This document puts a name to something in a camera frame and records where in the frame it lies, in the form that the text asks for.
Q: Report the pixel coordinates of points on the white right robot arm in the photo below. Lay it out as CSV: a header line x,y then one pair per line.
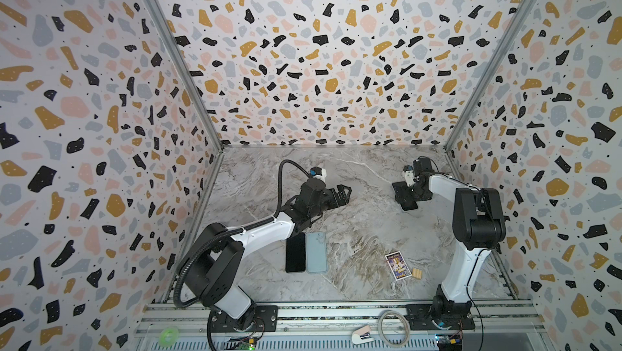
x,y
478,226

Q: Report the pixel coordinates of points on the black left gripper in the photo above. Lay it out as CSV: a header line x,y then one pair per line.
x,y
342,199

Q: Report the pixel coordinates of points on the aluminium corner post right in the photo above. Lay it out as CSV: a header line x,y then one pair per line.
x,y
499,54

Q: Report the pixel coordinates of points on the purple playing card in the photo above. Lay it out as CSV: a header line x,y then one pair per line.
x,y
398,266

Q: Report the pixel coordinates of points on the aluminium corner post left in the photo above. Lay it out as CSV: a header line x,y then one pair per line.
x,y
171,47

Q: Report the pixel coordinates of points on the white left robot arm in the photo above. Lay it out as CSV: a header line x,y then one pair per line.
x,y
207,273

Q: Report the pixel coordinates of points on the aluminium corner post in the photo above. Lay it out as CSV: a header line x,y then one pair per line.
x,y
499,54
171,47

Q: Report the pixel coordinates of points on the small wooden block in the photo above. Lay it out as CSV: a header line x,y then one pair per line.
x,y
417,273

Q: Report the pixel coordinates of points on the white pink stapler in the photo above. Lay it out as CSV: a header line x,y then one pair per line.
x,y
362,336

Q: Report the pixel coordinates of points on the pale green phone case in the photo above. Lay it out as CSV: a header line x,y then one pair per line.
x,y
316,253

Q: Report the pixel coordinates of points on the phone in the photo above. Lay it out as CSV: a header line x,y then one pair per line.
x,y
296,254

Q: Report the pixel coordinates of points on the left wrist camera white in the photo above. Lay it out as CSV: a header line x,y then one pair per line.
x,y
318,173

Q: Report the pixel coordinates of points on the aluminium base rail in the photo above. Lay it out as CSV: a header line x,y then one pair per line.
x,y
396,325

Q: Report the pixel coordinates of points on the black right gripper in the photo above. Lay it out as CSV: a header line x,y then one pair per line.
x,y
405,193

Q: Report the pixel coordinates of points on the green tape roll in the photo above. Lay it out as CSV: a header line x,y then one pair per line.
x,y
168,337

